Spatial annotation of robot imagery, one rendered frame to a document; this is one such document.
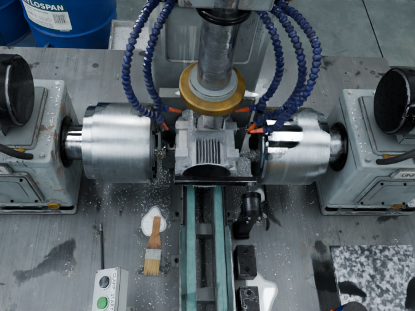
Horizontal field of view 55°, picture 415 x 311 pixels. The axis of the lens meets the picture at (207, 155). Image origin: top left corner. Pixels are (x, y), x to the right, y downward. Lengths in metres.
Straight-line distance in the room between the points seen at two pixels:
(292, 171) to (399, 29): 2.59
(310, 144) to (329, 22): 2.34
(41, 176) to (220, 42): 0.64
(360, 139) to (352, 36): 2.23
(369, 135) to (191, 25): 0.61
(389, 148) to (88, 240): 0.98
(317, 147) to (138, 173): 0.53
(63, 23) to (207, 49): 1.77
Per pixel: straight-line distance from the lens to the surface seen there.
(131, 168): 1.17
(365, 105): 1.32
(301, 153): 1.19
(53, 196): 1.35
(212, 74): 0.99
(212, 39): 0.92
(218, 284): 1.23
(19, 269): 1.43
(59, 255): 1.41
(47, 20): 2.66
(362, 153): 1.23
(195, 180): 1.21
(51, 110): 1.23
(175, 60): 1.29
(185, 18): 1.18
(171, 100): 1.24
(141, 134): 1.14
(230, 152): 1.21
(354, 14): 3.63
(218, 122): 1.22
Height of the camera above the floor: 2.11
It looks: 59 degrees down
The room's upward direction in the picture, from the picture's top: 9 degrees clockwise
